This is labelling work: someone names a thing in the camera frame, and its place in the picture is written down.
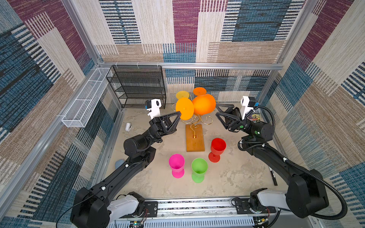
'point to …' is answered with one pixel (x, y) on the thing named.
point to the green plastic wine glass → (199, 167)
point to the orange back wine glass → (199, 91)
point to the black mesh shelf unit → (138, 85)
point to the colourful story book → (254, 118)
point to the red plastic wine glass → (217, 146)
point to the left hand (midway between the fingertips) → (179, 119)
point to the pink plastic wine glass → (177, 162)
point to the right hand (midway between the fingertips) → (216, 111)
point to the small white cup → (128, 127)
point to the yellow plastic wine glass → (182, 94)
